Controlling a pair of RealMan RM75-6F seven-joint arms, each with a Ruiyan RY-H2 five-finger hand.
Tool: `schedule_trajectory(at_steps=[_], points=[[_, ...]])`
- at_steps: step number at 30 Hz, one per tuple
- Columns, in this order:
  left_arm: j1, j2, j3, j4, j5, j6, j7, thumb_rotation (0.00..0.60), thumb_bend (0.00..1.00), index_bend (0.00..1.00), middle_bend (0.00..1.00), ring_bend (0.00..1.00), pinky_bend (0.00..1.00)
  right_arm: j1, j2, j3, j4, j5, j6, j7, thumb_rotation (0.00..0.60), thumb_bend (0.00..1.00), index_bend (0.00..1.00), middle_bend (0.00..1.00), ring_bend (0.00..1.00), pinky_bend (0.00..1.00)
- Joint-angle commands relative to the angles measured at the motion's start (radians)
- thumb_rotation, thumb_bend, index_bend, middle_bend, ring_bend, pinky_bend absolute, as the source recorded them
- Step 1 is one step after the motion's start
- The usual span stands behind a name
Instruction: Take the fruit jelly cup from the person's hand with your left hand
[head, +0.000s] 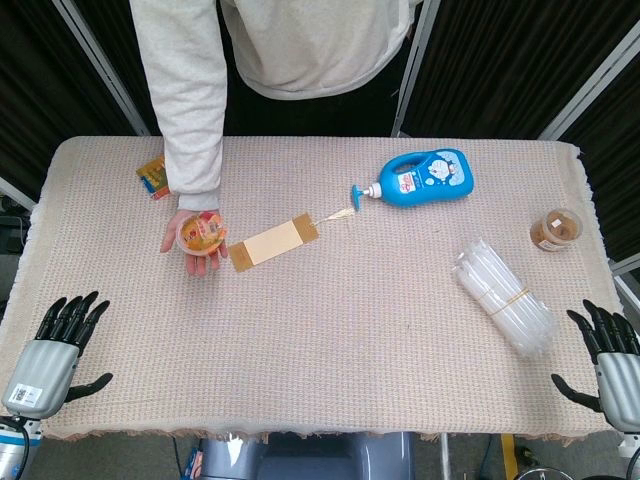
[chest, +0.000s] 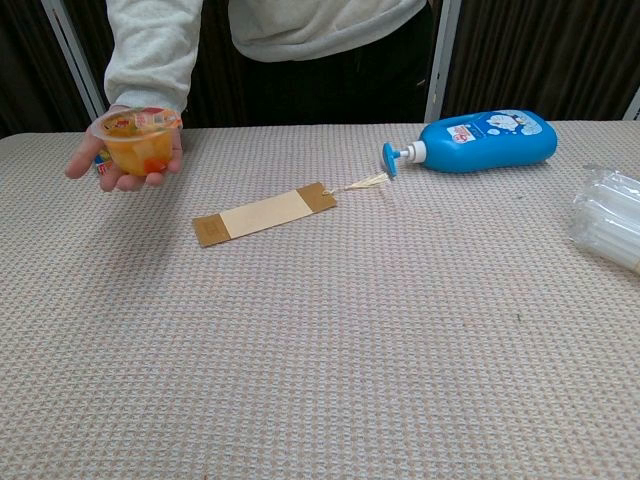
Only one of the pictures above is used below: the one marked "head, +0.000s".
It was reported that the right black grey robot hand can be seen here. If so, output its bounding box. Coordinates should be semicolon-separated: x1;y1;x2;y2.
551;298;640;434

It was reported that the brown snack plastic cup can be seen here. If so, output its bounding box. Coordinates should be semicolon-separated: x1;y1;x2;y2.
529;207;585;254

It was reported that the person's bare hand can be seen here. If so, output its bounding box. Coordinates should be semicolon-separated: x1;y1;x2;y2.
159;207;229;278

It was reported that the orange yellow snack packet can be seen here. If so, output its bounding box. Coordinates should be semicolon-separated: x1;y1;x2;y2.
135;154;174;202

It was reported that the orange fruit jelly cup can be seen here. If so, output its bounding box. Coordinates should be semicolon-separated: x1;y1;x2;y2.
178;211;227;256

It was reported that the blue printed package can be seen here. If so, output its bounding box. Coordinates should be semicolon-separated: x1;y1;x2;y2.
183;439;207;479

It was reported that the person's torso grey sweatshirt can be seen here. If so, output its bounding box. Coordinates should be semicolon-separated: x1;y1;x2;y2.
218;0;416;101

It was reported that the beige woven tablecloth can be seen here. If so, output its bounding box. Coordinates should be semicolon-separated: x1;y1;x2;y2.
0;135;626;442

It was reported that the black pleated curtain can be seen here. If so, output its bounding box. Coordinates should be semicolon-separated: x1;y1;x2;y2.
399;0;640;140
0;0;141;201

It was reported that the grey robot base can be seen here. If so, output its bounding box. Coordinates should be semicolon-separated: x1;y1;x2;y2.
199;431;417;480

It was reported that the brown cream tasselled bookmark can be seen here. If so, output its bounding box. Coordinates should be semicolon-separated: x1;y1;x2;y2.
228;207;357;273

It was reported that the aluminium frame post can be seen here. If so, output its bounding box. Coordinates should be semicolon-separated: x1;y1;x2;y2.
537;19;640;142
52;0;151;137
391;0;442;138

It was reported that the blue pump lotion bottle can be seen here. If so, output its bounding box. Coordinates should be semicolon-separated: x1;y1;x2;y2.
350;148;475;211

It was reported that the left black grey robot hand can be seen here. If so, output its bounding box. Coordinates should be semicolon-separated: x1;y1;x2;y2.
2;291;114;420

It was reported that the clear plastic straw bundle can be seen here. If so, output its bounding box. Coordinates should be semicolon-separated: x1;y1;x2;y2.
453;238;560;357

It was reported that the person's grey sleeved forearm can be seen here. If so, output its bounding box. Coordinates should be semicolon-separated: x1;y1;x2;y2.
128;0;227;211

